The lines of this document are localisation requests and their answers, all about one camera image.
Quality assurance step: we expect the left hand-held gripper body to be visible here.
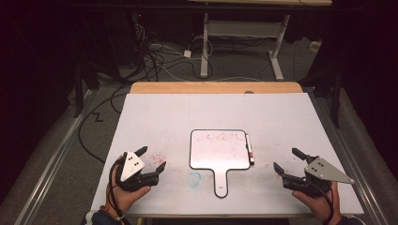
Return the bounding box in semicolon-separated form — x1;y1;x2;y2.
115;151;160;192

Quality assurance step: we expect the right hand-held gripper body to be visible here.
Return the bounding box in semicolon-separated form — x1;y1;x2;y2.
282;154;356;199

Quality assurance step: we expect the white marker with red cap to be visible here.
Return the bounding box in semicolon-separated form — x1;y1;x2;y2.
245;133;255;166

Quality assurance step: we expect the small whiteboard with handle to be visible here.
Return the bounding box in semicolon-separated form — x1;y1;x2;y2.
188;128;253;199

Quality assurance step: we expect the person's left hand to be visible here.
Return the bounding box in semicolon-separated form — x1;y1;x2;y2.
105;163;152;216

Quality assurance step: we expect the person's right hand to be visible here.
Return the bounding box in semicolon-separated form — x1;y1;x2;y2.
291;182;343;225

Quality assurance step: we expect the white table cover sheet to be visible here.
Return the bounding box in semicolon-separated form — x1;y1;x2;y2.
90;92;365;218

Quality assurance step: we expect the small white box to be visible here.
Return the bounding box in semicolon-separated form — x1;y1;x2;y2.
308;39;323;53

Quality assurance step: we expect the right hand-held gripper cable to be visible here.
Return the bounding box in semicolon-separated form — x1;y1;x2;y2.
308;179;335;225

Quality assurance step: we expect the hand-held gripper cable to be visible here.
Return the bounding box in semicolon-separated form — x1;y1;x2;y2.
107;156;131;225
308;179;335;225

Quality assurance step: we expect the aluminium floor rail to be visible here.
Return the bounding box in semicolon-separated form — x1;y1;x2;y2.
13;89;97;225
309;93;390;225

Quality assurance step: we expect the left hand-held gripper cable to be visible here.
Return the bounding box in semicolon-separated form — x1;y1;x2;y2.
107;156;131;225

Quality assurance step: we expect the red bracelet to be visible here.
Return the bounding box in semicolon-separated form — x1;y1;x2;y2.
99;204;126;221

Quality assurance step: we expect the black floor cable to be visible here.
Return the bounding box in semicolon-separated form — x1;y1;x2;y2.
77;83;130;165

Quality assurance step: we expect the tangle of floor cables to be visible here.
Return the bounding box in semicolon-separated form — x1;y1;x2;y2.
132;12;217;83

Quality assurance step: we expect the white desk frame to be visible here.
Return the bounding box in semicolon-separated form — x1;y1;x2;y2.
187;0;333;82

